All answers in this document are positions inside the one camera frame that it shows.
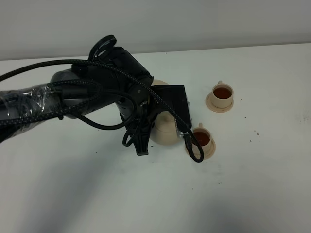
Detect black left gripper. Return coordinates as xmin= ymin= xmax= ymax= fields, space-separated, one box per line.
xmin=106 ymin=46 xmax=153 ymax=156

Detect beige ceramic teapot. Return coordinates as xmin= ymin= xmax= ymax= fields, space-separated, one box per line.
xmin=150 ymin=111 xmax=181 ymax=146

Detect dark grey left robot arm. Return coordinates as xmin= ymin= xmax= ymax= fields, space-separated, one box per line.
xmin=0 ymin=46 xmax=155 ymax=156

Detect beige teapot saucer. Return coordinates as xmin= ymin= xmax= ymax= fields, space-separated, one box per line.
xmin=151 ymin=79 xmax=168 ymax=86

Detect beige near cup saucer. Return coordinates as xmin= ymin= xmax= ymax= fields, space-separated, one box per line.
xmin=192 ymin=139 xmax=216 ymax=160

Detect beige cup saucer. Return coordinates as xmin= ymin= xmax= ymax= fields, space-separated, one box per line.
xmin=192 ymin=139 xmax=216 ymax=160
xmin=205 ymin=93 xmax=234 ymax=113

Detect beige near teacup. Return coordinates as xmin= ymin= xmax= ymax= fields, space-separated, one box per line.
xmin=193 ymin=123 xmax=213 ymax=146

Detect beige teacup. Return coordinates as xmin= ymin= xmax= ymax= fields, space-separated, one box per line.
xmin=193 ymin=123 xmax=213 ymax=146
xmin=210 ymin=81 xmax=234 ymax=109

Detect beige far cup saucer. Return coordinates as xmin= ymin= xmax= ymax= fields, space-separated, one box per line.
xmin=205 ymin=93 xmax=234 ymax=113

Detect beige far teacup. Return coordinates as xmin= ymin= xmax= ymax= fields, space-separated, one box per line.
xmin=210 ymin=81 xmax=234 ymax=109

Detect black smooth cable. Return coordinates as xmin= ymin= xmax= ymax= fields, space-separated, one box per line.
xmin=72 ymin=35 xmax=146 ymax=148

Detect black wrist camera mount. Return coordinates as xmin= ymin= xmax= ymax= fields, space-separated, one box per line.
xmin=151 ymin=85 xmax=192 ymax=133

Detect black braided cable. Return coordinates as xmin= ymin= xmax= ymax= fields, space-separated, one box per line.
xmin=0 ymin=58 xmax=205 ymax=163

